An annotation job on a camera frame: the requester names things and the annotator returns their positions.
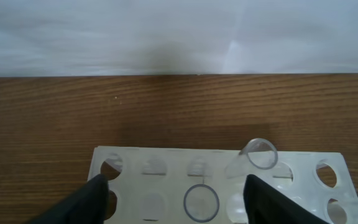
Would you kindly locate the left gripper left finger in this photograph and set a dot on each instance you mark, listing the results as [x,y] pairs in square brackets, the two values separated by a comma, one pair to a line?
[89,202]

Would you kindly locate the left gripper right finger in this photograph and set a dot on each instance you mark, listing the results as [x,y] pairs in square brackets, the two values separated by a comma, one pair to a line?
[269,208]

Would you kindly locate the clear test tube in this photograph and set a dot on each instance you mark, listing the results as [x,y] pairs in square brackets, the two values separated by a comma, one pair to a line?
[259,155]
[201,203]

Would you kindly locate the white test tube rack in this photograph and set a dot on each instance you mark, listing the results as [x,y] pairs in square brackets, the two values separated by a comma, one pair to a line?
[172,186]

